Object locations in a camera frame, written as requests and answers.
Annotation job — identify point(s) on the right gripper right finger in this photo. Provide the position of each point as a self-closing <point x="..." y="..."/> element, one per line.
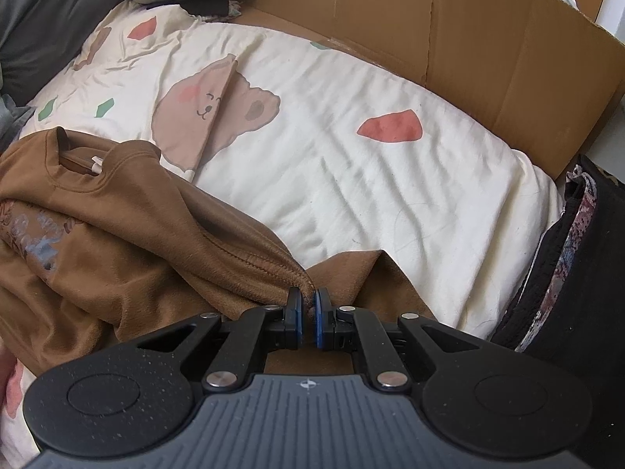
<point x="359" y="333"/>

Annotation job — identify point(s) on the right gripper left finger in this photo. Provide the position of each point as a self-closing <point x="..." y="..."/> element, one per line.
<point x="258" y="332"/>

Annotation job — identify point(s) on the black patterned clothes pile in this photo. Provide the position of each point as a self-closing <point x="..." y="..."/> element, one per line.
<point x="569" y="310"/>

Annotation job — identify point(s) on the dark grey pillow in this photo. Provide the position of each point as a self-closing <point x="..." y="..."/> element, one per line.
<point x="40" y="37"/>

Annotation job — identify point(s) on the grey-blue garment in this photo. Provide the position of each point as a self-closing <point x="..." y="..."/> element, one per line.
<point x="13" y="117"/>

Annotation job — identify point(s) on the brown t-shirt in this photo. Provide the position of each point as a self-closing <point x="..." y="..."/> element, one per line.
<point x="101" y="244"/>

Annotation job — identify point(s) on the cream bear print blanket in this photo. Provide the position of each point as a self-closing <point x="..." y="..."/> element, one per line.
<point x="332" y="154"/>

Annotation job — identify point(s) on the brown cardboard sheet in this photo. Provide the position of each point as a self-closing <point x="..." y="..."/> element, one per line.
<point x="537" y="73"/>

